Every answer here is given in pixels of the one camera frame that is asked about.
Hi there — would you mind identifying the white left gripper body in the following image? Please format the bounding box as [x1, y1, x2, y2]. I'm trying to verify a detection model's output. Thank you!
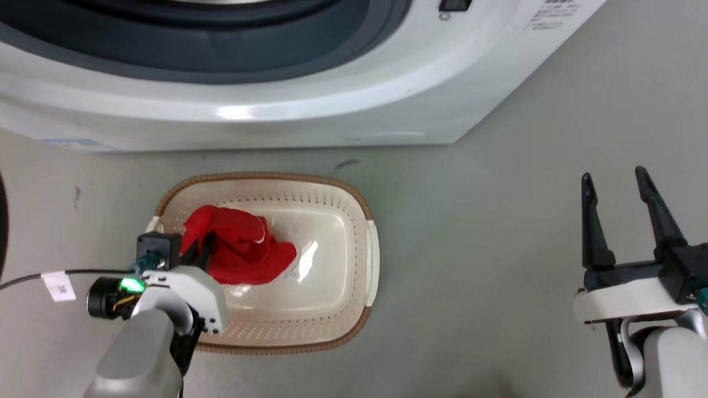
[143, 265, 229, 335]

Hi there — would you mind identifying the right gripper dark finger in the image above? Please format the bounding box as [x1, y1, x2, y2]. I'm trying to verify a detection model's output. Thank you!
[634, 165, 689, 263]
[581, 172, 617, 271]

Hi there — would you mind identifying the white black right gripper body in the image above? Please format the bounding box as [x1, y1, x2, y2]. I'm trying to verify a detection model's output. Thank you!
[573, 260, 699, 326]

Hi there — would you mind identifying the red cloth garment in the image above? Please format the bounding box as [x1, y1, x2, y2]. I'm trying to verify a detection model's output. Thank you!
[180, 205, 298, 286]

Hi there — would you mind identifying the cream plastic laundry basket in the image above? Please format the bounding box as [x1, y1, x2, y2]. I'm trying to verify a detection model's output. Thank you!
[145, 172, 381, 355]

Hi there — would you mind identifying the white front-load washing machine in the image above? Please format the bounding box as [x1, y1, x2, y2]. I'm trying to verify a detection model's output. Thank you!
[0, 0, 608, 153]

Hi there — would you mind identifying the dark round washer door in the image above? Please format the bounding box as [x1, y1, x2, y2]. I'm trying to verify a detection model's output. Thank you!
[0, 172, 9, 280]

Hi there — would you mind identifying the dark grey washer door seal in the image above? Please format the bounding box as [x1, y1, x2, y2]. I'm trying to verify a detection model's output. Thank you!
[0, 0, 413, 85]

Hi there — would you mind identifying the thin black cable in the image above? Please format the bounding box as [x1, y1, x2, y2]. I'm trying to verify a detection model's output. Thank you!
[0, 269, 134, 292]

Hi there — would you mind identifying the white paper cable tag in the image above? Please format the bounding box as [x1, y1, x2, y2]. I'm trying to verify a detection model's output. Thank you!
[41, 271, 77, 303]

